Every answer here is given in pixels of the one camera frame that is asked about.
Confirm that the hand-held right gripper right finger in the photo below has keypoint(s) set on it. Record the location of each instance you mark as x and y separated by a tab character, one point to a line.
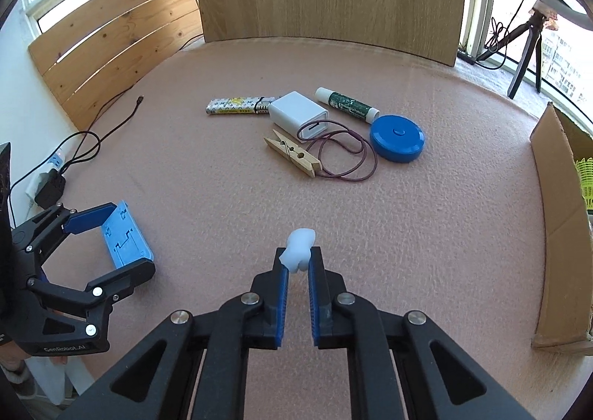
315	304

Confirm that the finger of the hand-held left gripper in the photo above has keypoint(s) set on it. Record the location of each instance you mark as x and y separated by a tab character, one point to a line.
90	218
129	276

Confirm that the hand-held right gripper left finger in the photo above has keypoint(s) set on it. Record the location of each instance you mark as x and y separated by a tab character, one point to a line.
281	304

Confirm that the blue plastic phone stand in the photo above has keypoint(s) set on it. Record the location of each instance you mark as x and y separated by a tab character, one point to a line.
125	235

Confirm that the white translucent cap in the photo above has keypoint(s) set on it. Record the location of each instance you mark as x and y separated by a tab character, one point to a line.
299	246

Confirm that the blue round tape measure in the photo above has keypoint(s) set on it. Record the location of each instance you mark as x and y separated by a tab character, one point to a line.
398	137

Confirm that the green lip balm tube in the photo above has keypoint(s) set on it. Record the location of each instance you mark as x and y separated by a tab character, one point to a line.
347	104

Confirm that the person's left hand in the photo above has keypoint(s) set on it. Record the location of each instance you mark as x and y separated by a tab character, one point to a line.
58	360

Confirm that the black power adapter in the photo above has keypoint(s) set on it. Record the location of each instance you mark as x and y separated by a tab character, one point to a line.
50	191

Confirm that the white power strip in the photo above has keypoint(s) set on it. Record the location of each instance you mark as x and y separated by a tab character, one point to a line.
54	160

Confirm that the brown rubber band loop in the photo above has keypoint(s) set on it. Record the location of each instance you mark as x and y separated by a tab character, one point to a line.
352	178

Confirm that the wooden clothespin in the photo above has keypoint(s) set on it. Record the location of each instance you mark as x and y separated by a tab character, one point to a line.
289	151

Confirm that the patterned wrapped candy bar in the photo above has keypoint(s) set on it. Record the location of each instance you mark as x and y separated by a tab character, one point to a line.
231	106

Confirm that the wooden slatted board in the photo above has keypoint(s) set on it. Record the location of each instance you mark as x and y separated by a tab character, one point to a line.
116	31

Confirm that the white charger adapter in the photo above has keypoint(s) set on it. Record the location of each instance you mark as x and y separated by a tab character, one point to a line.
296	114

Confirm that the cardboard box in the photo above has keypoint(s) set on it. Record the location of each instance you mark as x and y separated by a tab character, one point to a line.
556	216

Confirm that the yellow plastic object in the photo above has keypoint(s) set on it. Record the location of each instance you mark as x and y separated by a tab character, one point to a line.
584	184

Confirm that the black tripod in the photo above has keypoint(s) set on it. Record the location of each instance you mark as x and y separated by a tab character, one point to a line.
523	59

